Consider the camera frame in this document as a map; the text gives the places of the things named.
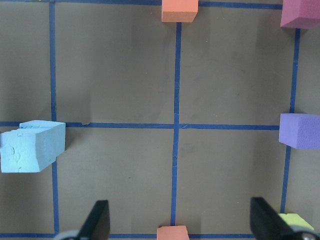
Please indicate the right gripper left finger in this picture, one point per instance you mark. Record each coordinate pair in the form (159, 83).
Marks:
(97, 224)

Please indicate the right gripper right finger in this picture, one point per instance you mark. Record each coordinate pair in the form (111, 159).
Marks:
(266, 224)

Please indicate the light blue block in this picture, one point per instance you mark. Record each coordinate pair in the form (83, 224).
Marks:
(32, 147)

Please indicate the yellow foam block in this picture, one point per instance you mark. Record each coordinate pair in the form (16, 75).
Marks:
(293, 219)

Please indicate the orange block near bases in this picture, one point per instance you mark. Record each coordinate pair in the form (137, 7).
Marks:
(178, 232)

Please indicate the purple block right side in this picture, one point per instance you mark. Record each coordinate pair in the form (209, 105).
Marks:
(300, 130)

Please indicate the pink block far right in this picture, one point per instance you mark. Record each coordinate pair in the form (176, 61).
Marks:
(300, 14)

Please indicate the orange block far side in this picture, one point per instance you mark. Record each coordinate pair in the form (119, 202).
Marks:
(183, 11)

